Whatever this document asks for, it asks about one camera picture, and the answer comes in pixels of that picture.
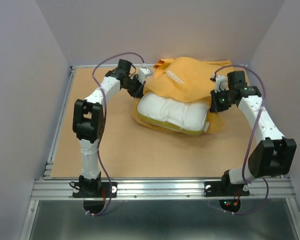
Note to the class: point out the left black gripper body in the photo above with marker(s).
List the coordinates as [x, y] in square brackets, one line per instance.
[133, 86]

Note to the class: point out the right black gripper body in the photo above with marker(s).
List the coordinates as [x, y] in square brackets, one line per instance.
[222, 100]

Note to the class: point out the white pillow yellow edge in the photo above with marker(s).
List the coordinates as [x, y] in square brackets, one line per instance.
[169, 114]

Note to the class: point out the orange patterned pillowcase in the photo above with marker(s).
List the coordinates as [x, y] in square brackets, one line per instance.
[186, 80]

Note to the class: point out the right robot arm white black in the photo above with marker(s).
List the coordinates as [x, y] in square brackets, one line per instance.
[273, 154]

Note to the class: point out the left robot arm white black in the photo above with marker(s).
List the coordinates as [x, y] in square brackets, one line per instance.
[89, 120]

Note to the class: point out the metal sheet panel front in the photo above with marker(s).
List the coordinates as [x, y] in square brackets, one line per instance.
[161, 220]

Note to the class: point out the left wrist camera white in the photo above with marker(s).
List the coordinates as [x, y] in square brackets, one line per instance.
[143, 73]

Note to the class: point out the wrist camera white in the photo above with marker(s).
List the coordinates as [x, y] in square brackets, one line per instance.
[220, 82]
[143, 73]

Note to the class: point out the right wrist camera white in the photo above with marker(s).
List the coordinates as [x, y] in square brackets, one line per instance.
[220, 82]

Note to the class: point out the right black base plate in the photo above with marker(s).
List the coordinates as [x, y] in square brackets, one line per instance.
[230, 195]

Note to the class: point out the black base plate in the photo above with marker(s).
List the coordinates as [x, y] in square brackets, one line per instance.
[95, 201]
[230, 195]

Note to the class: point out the aluminium frame rail front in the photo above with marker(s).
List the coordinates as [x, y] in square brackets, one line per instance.
[153, 189]

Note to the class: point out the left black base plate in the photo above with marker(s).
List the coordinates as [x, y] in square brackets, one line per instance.
[95, 201]

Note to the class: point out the aluminium rail left side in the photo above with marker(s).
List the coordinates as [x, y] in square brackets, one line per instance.
[48, 168]

